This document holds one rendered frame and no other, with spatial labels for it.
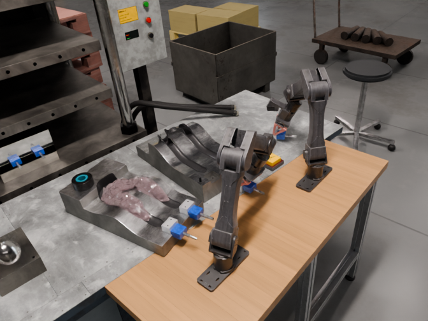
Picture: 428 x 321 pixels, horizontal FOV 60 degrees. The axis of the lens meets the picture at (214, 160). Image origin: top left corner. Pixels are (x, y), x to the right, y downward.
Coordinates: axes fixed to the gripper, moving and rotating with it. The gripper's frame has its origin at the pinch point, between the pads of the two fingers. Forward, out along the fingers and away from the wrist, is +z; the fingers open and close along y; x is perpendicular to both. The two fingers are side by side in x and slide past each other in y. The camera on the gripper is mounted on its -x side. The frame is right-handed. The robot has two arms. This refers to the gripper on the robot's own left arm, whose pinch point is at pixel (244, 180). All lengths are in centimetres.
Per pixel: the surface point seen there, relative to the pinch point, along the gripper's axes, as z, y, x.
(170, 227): -2.9, 39.3, -2.6
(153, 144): 11.9, 12.8, -39.7
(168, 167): 12.8, 14.7, -27.2
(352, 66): 35, -180, -24
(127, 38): 10, -18, -99
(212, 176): 3.6, 7.7, -10.0
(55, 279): 14, 75, -15
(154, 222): 4.4, 39.7, -8.9
